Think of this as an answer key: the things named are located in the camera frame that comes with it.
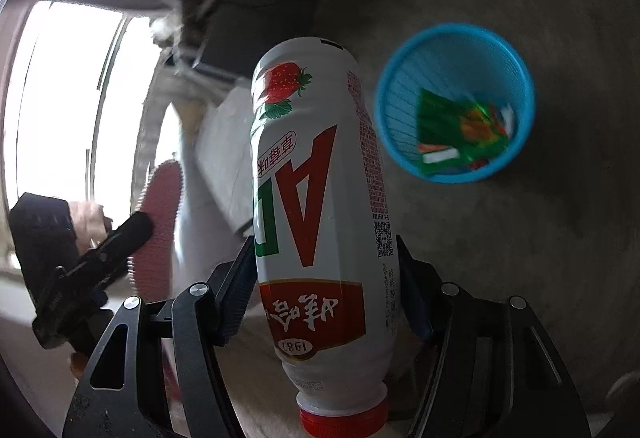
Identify white strawberry milk bottle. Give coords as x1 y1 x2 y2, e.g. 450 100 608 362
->
250 37 400 437

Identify green chip bag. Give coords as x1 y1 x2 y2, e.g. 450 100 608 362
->
416 89 515 176

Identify person's left hand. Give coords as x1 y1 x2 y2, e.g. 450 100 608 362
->
68 202 112 255

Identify dark grey cabinet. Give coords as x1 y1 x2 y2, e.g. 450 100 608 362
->
194 0 319 80

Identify blue mesh trash basket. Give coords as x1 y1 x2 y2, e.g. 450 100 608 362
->
375 23 535 184

